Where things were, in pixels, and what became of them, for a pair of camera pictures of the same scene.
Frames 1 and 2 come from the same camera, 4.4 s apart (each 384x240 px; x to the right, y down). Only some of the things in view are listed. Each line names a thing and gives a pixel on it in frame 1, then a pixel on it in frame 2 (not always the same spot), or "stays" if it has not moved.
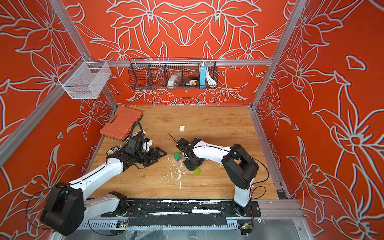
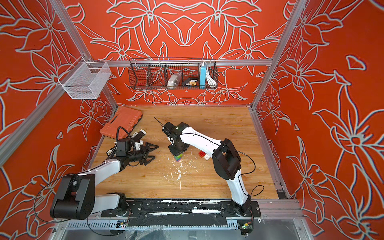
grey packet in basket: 174,80 stays
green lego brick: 177,156 stays
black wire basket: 173,73 stays
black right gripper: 191,168 to 177,153
